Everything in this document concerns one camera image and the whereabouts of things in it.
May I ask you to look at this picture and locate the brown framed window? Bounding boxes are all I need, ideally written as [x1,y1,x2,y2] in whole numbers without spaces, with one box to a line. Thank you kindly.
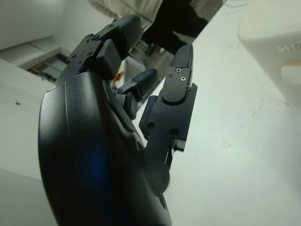
[27,53,72,82]

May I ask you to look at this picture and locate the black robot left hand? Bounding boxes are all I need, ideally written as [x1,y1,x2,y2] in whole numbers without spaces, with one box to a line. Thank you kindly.
[37,14,198,226]

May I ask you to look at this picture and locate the white toaster power cable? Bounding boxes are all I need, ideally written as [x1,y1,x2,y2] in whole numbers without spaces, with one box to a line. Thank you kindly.
[224,0,246,8]

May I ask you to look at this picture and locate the white two-slot toaster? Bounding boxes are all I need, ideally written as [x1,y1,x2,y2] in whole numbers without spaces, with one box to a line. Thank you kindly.
[237,0,301,105]

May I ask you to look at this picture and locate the standing person black trousers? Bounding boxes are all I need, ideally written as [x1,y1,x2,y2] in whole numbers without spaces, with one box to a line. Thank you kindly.
[88,0,209,57]

